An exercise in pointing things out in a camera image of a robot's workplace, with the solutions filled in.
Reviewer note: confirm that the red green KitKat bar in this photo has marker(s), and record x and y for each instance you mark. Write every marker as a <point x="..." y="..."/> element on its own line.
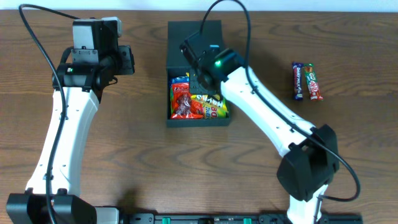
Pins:
<point x="312" y="82"/>

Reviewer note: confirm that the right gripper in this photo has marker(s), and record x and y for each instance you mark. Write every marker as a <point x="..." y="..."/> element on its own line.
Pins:
<point x="199" y="78"/>

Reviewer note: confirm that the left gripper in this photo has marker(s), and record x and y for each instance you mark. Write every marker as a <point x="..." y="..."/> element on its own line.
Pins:
<point x="127" y="59"/>

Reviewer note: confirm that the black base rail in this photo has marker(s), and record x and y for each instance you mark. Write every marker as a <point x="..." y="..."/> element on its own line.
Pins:
<point x="265" y="218"/>

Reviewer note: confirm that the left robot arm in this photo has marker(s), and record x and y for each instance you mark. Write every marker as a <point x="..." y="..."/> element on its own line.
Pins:
<point x="52" y="194"/>

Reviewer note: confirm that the black gift box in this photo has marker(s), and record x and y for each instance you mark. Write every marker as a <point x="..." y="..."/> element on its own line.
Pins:
<point x="180" y="32"/>

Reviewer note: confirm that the purple Dairy Milk bar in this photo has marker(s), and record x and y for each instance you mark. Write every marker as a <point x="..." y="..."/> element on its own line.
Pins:
<point x="297" y="73"/>

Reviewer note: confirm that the blue Oreo cookie pack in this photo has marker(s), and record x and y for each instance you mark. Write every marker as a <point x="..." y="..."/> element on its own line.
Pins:
<point x="180" y="79"/>

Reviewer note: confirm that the yellow Hacks candy bag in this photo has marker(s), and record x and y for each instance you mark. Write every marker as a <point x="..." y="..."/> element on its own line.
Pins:
<point x="214" y="100"/>

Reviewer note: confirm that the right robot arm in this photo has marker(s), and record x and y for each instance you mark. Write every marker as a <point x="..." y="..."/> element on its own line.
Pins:
<point x="309" y="154"/>

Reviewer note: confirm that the red candy bag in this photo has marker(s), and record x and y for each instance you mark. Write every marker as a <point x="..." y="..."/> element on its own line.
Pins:
<point x="182" y="105"/>

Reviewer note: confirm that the green Haribo gummy bag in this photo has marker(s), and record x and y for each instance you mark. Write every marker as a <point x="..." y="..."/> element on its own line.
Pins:
<point x="213" y="112"/>

